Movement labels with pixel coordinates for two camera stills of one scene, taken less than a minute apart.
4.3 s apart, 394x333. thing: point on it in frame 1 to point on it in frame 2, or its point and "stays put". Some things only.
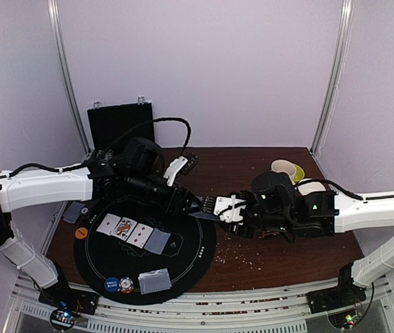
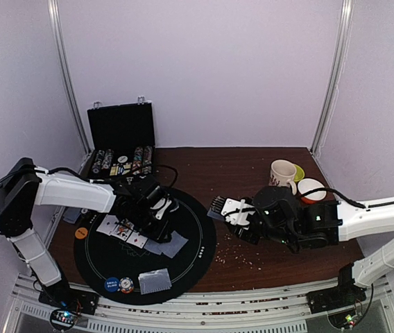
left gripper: x=186 y=196 to x=158 y=234
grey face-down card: x=157 y=241 stays put
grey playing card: x=154 y=281 stays put
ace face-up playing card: x=108 y=225 stays put
